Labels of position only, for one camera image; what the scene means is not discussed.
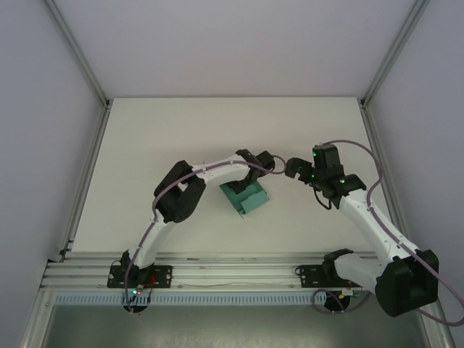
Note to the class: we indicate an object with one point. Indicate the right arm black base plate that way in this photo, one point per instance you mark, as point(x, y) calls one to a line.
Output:
point(308, 275)

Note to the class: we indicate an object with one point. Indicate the aluminium frame beam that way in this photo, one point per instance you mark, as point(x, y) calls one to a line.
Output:
point(440, 330)
point(36, 319)

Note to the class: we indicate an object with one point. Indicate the aluminium frame upright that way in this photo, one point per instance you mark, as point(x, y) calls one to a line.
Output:
point(79, 52)
point(393, 52)

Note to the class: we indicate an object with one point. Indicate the small circuit board white label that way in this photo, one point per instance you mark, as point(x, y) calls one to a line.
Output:
point(349, 292)

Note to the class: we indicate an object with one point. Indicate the grey metal sheet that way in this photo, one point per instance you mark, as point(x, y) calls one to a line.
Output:
point(235, 326)

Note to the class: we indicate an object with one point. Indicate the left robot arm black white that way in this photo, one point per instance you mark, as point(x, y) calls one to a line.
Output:
point(181, 195)

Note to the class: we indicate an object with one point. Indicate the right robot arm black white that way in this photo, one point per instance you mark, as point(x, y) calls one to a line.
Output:
point(406, 286)

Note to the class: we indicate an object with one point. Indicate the small circuit board green light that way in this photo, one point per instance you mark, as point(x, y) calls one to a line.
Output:
point(136, 291)

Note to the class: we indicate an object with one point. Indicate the aluminium mounting rail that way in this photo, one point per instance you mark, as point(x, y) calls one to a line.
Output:
point(235, 272)

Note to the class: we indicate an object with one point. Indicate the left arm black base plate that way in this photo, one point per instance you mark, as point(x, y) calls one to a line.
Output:
point(163, 275)

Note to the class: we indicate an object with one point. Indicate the teal paper box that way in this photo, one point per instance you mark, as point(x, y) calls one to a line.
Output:
point(253, 203)

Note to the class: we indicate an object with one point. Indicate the aluminium table side rail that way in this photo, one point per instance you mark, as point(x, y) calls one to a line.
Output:
point(87, 181)
point(377, 145)

